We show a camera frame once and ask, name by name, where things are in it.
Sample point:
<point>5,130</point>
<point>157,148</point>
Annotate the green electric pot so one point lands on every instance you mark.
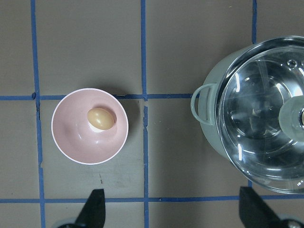
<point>209,104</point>

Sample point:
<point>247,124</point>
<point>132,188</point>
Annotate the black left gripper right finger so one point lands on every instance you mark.
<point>255,213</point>

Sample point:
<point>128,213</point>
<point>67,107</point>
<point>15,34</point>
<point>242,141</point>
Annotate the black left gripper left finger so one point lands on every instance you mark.
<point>92,214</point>

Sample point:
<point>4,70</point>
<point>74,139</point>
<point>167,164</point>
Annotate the pink bowl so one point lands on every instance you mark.
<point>76,138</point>

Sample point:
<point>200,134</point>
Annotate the glass pot lid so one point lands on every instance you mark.
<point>261,114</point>

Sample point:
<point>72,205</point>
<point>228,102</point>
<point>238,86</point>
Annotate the brown egg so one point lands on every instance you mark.
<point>100,118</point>

